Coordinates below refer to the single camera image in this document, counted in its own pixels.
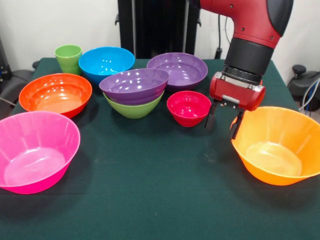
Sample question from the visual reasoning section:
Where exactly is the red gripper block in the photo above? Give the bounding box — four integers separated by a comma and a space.
204, 71, 267, 140

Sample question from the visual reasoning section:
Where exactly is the large orange plastic bowl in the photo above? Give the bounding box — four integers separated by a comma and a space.
230, 106, 320, 187

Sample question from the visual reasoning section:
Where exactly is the purple plastic bowl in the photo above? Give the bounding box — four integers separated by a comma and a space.
98, 67, 170, 106
146, 52, 209, 92

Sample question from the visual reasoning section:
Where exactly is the small crimson plastic bowl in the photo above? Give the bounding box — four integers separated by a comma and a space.
166, 90, 213, 128

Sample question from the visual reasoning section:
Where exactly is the black chair base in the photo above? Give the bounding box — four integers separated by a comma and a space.
287, 64, 320, 111
0, 37, 41, 111

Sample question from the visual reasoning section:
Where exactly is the green plastic bowl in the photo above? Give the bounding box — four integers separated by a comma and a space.
102, 90, 166, 119

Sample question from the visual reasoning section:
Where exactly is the dark green tablecloth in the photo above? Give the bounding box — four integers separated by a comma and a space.
0, 57, 320, 240

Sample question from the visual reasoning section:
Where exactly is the blue plastic bowl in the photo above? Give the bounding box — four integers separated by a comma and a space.
78, 46, 136, 86

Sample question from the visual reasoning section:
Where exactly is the green plastic cup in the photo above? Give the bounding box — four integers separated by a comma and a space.
54, 44, 83, 76

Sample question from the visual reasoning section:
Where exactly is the large red-orange plastic bowl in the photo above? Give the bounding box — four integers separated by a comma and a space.
18, 72, 93, 119

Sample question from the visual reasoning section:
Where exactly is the large pink plastic bowl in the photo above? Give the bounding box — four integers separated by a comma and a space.
0, 110, 81, 195

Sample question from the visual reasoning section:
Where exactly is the black wall cable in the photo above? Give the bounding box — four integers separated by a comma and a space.
214, 13, 232, 60

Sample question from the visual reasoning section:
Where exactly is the bundle of floor cables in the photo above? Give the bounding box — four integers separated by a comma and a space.
298, 79, 320, 137

